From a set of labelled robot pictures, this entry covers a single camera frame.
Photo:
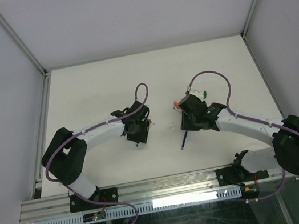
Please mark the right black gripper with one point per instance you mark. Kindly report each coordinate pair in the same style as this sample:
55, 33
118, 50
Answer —
185, 126

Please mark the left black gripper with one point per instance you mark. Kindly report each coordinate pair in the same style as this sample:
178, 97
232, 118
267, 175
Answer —
141, 138

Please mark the dark green pen cap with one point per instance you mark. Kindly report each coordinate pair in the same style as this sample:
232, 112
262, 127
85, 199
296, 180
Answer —
204, 94

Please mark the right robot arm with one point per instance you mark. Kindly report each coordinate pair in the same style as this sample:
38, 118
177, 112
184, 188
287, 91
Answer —
280, 136

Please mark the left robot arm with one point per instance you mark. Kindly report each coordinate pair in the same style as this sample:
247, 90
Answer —
65, 155

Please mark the orange pen cap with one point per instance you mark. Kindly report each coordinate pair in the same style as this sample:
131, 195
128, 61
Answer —
176, 104

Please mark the blue gel pen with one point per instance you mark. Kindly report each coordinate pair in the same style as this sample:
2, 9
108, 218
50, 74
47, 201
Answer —
184, 140

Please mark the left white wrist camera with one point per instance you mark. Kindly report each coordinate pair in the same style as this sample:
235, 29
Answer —
194, 92

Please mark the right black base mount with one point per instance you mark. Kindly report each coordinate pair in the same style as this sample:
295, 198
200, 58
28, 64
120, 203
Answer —
232, 175

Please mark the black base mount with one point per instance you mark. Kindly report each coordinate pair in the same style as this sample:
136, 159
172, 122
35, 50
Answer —
232, 175
106, 198

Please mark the white slotted cable duct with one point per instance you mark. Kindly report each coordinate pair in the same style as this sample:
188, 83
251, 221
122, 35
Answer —
164, 204

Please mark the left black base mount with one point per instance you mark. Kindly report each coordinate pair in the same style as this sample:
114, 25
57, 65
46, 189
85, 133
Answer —
106, 198

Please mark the aluminium mounting rail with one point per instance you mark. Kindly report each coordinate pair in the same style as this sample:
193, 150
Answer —
134, 192

